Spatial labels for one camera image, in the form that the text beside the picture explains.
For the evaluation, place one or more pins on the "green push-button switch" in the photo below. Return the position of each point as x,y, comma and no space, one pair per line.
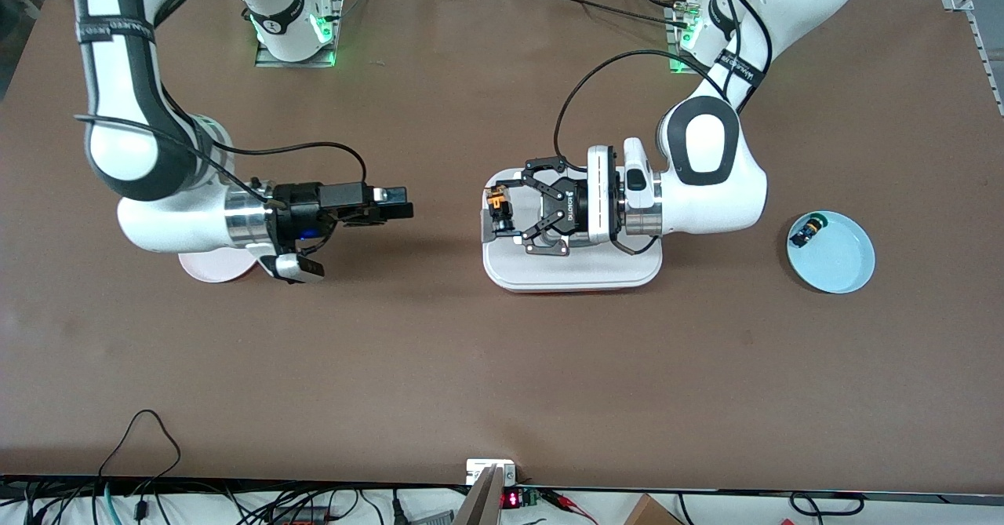
809,230

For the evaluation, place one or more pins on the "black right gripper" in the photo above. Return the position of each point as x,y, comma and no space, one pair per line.
296,208

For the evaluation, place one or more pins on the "brown cardboard piece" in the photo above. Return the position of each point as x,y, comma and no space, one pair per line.
649,513

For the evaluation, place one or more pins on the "red LED display board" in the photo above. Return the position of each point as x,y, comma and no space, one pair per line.
511,500

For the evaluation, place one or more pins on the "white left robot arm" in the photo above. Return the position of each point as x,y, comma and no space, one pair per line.
706,187

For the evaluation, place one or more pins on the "orange push-button switch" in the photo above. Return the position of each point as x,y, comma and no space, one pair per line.
499,207

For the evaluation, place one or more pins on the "pink round plate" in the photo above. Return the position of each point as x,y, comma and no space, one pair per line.
212,267

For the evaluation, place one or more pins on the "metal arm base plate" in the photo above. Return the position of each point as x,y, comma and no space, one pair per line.
673,58
339,15

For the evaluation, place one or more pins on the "white lidded lunch box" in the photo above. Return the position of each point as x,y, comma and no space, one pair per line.
580,271

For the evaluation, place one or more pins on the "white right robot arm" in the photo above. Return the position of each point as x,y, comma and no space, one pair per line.
118,148

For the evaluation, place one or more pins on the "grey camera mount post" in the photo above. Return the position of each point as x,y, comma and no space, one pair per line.
482,501

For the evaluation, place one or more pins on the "light blue round plate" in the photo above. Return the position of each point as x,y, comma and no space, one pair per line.
843,258

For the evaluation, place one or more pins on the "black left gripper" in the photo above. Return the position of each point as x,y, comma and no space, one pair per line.
566,211

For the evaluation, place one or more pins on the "red clip lead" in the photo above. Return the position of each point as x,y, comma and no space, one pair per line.
565,501

